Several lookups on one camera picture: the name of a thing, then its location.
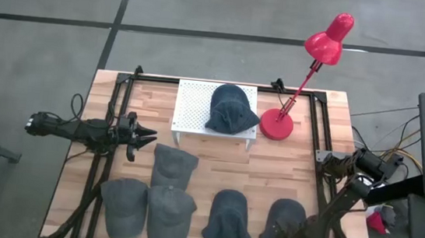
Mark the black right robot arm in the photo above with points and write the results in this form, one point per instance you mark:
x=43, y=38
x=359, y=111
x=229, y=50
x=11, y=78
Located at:
x=345, y=198

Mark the grey baseball cap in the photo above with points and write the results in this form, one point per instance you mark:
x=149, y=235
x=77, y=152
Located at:
x=174, y=166
x=169, y=218
x=123, y=208

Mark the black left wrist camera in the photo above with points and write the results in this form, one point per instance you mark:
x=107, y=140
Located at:
x=131, y=118

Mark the red desk lamp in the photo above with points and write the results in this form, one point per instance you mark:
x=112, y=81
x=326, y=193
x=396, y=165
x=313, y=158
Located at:
x=327, y=44

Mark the black aluminium table frame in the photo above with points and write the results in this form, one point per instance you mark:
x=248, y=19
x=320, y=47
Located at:
x=154, y=78

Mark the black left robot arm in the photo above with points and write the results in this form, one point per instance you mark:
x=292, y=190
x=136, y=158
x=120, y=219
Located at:
x=78, y=129

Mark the white perforated metal shelf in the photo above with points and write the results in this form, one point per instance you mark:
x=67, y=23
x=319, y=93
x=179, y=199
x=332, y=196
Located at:
x=192, y=105

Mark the grey cloth item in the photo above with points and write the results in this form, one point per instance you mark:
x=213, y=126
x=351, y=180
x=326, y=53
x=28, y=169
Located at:
x=389, y=215

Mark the red cloth item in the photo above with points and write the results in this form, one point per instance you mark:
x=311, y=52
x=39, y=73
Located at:
x=376, y=224

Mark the black frame clamp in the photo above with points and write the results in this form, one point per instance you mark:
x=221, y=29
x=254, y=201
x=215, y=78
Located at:
x=138, y=69
x=277, y=85

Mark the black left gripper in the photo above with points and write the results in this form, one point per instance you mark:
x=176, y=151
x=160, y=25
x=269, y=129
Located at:
x=128, y=136

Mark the black beam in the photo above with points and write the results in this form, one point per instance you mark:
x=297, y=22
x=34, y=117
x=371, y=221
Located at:
x=397, y=189

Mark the dark navy baseball cap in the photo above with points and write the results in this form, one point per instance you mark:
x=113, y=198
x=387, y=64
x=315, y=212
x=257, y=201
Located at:
x=228, y=218
x=233, y=109
x=286, y=210

